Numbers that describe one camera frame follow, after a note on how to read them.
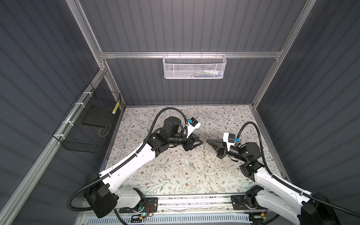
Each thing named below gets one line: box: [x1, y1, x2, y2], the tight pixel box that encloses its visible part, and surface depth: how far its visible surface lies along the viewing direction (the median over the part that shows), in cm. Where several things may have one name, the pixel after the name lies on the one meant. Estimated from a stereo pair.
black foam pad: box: [81, 105, 115, 129], surface depth 77 cm
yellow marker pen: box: [112, 100, 120, 115], surface depth 82 cm
